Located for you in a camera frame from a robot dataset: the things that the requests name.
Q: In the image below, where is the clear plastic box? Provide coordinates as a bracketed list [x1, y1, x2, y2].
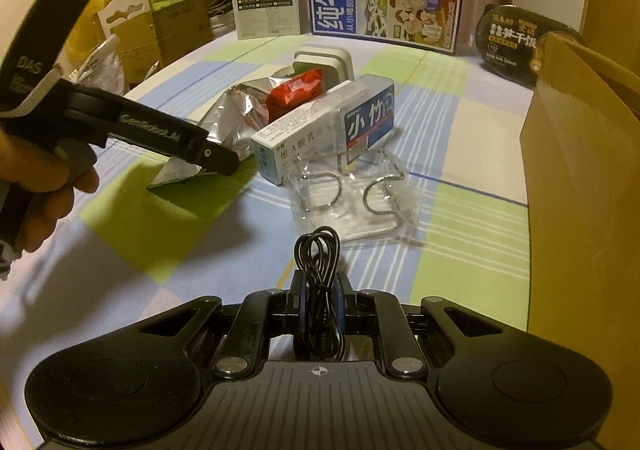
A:
[312, 74, 397, 152]

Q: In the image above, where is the white medicine box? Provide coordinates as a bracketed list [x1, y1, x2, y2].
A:
[250, 80, 362, 187]

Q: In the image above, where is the person's left hand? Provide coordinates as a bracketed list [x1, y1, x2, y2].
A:
[0, 123, 99, 251]

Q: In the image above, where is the plaid cloth desktop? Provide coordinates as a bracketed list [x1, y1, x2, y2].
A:
[0, 33, 540, 381]

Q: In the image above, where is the red snack packet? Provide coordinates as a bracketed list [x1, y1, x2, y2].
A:
[265, 69, 326, 123]

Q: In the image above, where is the green silver foil bag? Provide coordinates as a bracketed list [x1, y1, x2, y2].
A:
[146, 83, 275, 192]

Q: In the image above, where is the white plastic bag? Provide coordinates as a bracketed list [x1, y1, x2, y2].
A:
[64, 38, 127, 97]

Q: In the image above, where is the plain cardboard box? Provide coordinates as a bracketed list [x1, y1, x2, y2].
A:
[150, 0, 214, 57]

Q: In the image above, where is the black cable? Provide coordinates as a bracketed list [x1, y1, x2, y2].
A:
[291, 226, 347, 362]

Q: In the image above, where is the cardboard box with white flap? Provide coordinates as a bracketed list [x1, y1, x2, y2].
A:
[96, 0, 155, 87]

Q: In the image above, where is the black instant rice bowl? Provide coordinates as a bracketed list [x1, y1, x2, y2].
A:
[475, 4, 585, 91]

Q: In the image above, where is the silver metal container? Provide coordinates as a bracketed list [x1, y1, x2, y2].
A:
[210, 0, 237, 40]

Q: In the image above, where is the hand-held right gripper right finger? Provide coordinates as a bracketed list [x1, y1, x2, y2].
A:
[334, 271, 522, 381]

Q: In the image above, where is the brown cardboard box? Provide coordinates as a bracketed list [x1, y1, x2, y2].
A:
[519, 30, 640, 398]

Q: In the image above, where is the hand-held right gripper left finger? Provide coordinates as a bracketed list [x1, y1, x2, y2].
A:
[122, 270, 308, 381]

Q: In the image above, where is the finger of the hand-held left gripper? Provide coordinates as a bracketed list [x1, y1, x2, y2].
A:
[170, 131, 242, 177]

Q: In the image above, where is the white plug adapter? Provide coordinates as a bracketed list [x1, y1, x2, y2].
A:
[292, 44, 355, 82]

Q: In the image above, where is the clear packet of metal hooks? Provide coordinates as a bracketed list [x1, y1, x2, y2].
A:
[289, 149, 419, 245]

